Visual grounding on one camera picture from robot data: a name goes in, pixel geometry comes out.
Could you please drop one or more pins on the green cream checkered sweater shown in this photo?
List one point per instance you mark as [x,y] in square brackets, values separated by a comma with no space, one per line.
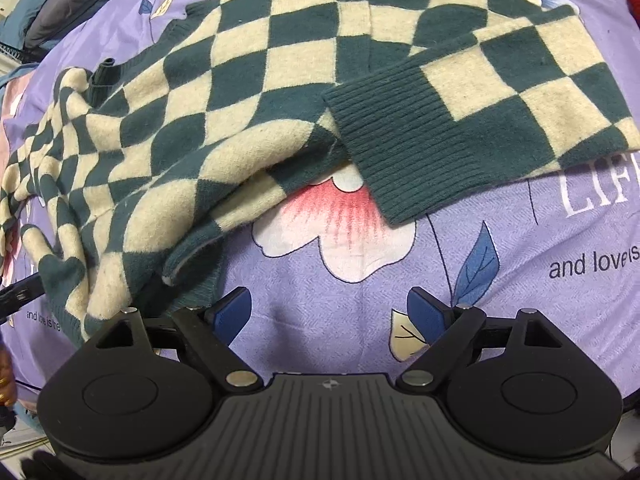
[250,110]

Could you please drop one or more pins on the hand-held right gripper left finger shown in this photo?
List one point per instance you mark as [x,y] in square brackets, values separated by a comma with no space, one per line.
[231,315]

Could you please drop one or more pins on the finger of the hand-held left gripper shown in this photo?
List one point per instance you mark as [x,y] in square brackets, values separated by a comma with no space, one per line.
[20,297]

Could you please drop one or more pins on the purple floral bedsheet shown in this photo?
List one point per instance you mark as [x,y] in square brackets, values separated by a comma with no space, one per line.
[350,270]

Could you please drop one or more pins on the grey quilt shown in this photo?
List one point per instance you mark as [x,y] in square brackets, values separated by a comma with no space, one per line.
[60,5]

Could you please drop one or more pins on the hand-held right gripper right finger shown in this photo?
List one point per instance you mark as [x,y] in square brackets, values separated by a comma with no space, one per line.
[425,312]

